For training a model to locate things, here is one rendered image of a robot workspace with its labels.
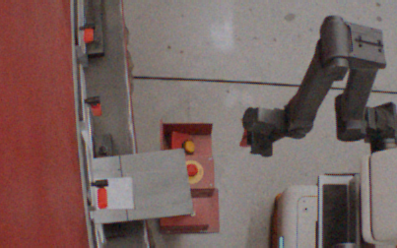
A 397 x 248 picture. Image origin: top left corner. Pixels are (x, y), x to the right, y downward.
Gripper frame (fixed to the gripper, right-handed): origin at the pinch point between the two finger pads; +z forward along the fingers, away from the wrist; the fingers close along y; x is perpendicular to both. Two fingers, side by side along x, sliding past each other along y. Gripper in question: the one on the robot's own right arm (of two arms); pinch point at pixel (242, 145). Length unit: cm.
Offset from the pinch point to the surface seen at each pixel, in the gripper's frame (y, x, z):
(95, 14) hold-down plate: -44, -37, 29
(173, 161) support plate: 5.7, -16.4, 7.9
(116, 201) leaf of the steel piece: 17.4, -29.5, 14.3
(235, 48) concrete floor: -81, 52, 85
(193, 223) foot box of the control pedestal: 5, 31, 83
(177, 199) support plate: 15.8, -15.1, 7.3
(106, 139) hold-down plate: -2.9, -29.5, 25.3
